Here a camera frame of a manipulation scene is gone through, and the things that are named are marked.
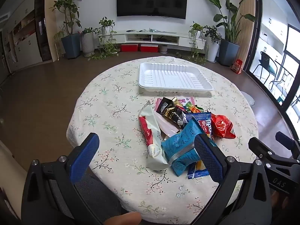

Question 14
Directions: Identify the red storage box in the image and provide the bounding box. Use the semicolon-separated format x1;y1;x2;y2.
120;44;138;52
140;44;160;53

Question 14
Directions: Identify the black metal balcony table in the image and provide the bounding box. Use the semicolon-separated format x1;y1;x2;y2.
269;61;296;102

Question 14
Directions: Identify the pink cartoon packet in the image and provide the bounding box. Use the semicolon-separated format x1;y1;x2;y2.
155;97;195;113

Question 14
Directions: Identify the plant white ribbed pot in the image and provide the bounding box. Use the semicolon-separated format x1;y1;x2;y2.
81;28;95;57

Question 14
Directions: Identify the blue red cake packet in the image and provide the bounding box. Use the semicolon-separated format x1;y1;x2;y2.
184;112;212;138

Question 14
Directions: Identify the hanging vine plant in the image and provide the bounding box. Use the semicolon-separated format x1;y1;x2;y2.
176;22;209;64

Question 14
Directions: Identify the black packet white graphic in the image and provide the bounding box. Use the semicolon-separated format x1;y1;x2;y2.
156;97;176;113

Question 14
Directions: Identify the person's left hand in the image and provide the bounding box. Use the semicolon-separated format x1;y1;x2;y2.
110;211;142;225

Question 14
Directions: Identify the person's right hand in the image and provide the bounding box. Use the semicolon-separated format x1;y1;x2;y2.
271;190;291;216

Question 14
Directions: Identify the broad leaf plant blue pot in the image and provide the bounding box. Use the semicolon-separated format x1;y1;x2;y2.
203;0;256;67

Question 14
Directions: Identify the pale pink packet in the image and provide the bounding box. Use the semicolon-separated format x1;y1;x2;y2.
157;112;180;135

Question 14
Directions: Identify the white television console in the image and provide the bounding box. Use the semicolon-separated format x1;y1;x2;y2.
104;29;207;50

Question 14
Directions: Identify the black balcony chair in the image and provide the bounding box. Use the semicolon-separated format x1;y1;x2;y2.
254;52;278;85

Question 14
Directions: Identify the bushy plant tall white pot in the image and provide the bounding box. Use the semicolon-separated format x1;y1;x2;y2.
203;25;222;63

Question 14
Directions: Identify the black framed glass door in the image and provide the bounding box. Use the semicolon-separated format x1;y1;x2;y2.
244;0;300;123

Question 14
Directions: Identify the red paper bag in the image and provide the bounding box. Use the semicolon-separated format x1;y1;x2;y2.
232;59;244;74

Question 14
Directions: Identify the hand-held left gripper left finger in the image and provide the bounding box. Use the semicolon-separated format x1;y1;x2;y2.
21;132;104;225

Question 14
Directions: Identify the trailing pothos plant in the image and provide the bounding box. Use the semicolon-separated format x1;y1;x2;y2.
88;17;119;61

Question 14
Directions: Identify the beige curtain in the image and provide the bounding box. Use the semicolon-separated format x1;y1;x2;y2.
238;0;256;60

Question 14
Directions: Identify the white wall cabinet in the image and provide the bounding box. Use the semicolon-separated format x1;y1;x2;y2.
0;0;43;78

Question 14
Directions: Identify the floral tablecloth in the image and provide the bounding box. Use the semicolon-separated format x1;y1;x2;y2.
67;56;258;224

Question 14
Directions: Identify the black television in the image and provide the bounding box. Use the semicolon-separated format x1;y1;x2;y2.
116;0;188;20

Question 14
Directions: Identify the light blue packet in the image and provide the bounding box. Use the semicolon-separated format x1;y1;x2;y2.
161;117;218;177

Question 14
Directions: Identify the tree plant blue pot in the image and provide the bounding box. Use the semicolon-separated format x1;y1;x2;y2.
50;0;82;59

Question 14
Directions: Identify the white green red packet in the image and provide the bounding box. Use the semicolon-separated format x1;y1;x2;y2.
138;100;170;172

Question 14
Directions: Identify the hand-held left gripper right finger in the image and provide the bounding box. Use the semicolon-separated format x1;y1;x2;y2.
190;133;272;225

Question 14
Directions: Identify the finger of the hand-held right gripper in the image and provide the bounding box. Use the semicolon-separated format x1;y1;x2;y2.
275;131;300;160
248;136;300;170

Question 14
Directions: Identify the white plastic tray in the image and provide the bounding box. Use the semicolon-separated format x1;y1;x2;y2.
138;62;214;92

